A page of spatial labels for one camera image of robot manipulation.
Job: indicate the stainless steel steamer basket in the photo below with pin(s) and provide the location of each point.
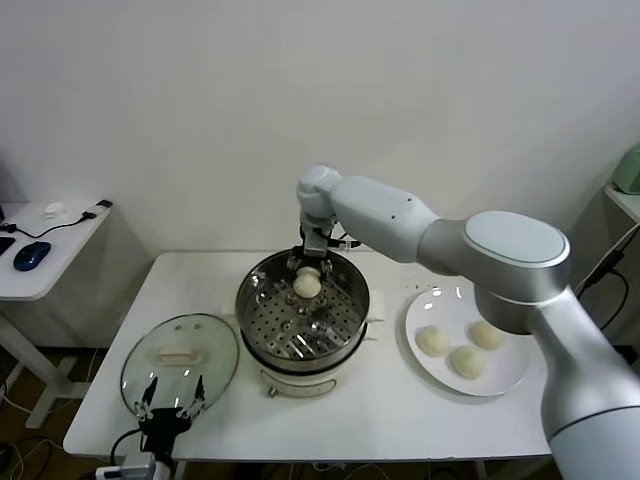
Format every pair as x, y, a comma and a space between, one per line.
270, 325

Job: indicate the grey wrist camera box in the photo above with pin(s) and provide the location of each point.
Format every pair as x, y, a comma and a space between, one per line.
315, 244
139, 467

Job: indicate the black keyboard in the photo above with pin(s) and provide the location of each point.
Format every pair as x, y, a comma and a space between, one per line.
6, 246

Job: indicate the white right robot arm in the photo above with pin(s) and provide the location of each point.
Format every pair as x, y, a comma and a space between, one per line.
500, 260

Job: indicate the blue computer mouse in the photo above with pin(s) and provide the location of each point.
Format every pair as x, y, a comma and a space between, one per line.
31, 256

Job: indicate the white steamed baozi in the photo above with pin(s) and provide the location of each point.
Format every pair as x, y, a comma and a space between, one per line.
487, 336
434, 341
306, 286
467, 362

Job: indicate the pale green appliance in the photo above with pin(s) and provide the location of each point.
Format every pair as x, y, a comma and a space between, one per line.
627, 172

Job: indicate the white round plate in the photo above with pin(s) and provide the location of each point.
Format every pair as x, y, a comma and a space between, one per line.
430, 370

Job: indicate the cream electric cooker base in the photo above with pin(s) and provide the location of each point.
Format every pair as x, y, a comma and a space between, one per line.
300, 385

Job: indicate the white side desk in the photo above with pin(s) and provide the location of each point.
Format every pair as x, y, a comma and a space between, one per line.
45, 282

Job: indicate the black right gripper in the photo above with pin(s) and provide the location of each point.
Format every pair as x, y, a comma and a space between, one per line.
314, 261

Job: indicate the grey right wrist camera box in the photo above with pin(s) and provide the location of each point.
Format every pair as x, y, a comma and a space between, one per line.
315, 244

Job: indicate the small white crumpled object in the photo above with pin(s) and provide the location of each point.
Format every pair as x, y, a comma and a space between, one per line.
54, 210

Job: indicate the white side shelf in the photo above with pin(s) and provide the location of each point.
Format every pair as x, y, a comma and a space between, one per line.
625, 205

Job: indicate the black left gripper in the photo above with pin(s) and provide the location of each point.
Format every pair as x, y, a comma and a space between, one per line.
165, 425

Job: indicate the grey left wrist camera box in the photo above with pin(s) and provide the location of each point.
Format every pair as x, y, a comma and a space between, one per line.
139, 467

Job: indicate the round glass pot lid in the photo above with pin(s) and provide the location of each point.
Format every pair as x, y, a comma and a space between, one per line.
180, 370

